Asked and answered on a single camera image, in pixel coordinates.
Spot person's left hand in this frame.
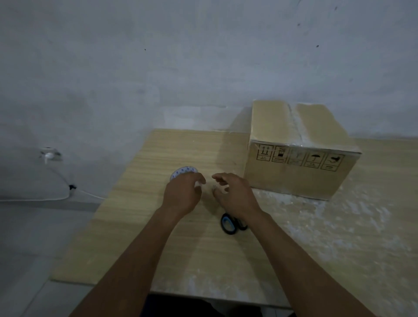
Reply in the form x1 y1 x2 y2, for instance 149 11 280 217
162 172 207 219

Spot person's right hand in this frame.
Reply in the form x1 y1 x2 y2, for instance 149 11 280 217
211 172 266 224

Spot clear tape roll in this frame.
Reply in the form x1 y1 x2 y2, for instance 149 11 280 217
169 166 205 190

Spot black handled scissors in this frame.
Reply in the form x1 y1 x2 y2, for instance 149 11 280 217
220 212 249 236

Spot brown cardboard box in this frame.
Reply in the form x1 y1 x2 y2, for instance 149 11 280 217
243 100 363 202

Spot person's left forearm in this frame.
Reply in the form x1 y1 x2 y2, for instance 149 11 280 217
68 209 183 317

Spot person's right forearm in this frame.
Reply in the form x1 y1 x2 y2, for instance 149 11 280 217
248 214 376 317

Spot dark trousers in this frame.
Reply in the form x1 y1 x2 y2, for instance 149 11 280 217
138 293 298 317

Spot white floor cable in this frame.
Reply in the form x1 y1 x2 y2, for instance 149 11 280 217
0 160 107 203

